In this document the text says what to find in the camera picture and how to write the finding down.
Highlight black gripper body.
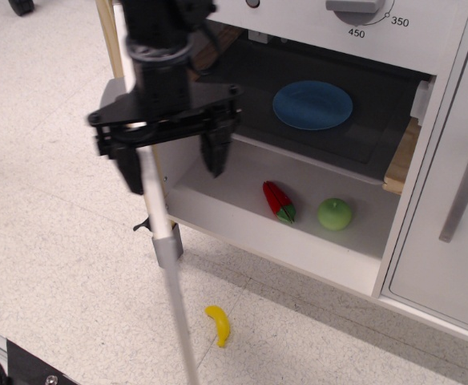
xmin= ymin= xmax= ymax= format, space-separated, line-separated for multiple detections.
xmin=88 ymin=58 xmax=242 ymax=158

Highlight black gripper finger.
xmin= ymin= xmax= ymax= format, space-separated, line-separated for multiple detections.
xmin=114 ymin=147 xmax=143 ymax=195
xmin=200 ymin=128 xmax=232 ymax=177

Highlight white oven door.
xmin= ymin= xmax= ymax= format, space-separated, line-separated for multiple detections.
xmin=121 ymin=1 xmax=199 ymax=384

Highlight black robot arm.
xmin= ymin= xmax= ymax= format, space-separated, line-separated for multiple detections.
xmin=88 ymin=1 xmax=240 ymax=195

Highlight dark grey oven tray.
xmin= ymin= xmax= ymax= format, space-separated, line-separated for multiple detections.
xmin=193 ymin=34 xmax=430 ymax=187

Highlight grey oven knob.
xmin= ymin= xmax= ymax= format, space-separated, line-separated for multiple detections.
xmin=325 ymin=0 xmax=385 ymax=26

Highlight grey cabinet foot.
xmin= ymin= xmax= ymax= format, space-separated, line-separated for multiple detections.
xmin=172 ymin=223 xmax=184 ymax=262

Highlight red green toy pepper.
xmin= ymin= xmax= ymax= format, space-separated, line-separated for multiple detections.
xmin=262 ymin=181 xmax=297 ymax=224

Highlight blue plate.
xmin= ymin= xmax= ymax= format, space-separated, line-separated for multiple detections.
xmin=272 ymin=80 xmax=353 ymax=131

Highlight green toy apple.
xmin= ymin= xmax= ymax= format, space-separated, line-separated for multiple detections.
xmin=317 ymin=198 xmax=353 ymax=231

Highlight white toy kitchen cabinet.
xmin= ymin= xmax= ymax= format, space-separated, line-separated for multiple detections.
xmin=88 ymin=1 xmax=468 ymax=341

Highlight yellow toy banana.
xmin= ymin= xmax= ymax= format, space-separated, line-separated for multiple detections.
xmin=204 ymin=305 xmax=231 ymax=347

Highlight black caster wheel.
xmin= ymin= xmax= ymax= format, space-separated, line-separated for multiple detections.
xmin=8 ymin=0 xmax=34 ymax=17

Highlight white cupboard door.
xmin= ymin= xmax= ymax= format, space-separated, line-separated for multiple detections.
xmin=379 ymin=0 xmax=468 ymax=336

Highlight grey oven door handle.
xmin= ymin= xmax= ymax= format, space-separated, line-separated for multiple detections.
xmin=97 ymin=78 xmax=179 ymax=269

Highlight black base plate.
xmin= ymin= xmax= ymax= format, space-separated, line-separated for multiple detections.
xmin=6 ymin=340 xmax=77 ymax=385

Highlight silver cupboard door handle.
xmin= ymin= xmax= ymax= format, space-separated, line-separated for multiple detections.
xmin=439 ymin=162 xmax=468 ymax=243

